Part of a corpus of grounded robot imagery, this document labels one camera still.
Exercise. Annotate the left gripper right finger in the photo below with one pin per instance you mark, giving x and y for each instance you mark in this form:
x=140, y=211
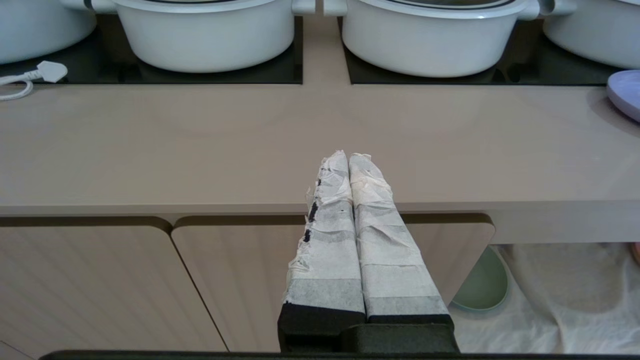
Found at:
x=395, y=270

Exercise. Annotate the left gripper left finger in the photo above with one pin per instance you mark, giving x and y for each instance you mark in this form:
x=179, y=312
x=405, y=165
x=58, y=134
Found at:
x=327, y=260

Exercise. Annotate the green plate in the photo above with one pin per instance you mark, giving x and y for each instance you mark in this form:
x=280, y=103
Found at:
x=487, y=287

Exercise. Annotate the lavender plate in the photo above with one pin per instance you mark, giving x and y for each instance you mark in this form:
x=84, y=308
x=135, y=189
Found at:
x=627, y=92

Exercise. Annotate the beige cabinet door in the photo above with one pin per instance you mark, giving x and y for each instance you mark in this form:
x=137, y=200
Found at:
x=250, y=280
x=100, y=290

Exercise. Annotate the white cloth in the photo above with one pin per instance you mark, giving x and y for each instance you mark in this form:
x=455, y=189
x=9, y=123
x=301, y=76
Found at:
x=565, y=300

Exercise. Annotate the white cooking pot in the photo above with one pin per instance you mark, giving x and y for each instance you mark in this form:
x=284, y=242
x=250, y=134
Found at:
x=207, y=32
x=432, y=37
x=597, y=35
x=37, y=27

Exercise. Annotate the black induction cooktop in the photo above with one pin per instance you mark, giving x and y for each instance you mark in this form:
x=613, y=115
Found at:
x=110, y=70
x=530, y=67

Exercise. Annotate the white power plug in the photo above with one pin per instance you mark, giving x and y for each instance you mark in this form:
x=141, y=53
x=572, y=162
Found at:
x=47, y=71

